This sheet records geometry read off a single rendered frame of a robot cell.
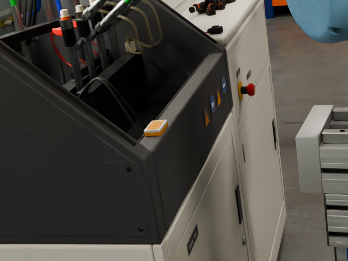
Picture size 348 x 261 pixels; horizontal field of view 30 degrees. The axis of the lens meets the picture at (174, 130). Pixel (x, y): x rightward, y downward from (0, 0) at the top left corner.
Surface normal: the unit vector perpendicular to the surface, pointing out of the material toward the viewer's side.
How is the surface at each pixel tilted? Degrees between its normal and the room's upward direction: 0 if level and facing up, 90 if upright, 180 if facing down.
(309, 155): 90
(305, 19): 97
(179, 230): 90
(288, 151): 0
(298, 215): 0
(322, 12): 98
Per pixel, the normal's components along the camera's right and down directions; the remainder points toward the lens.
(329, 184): -0.38, 0.38
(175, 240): 0.95, -0.05
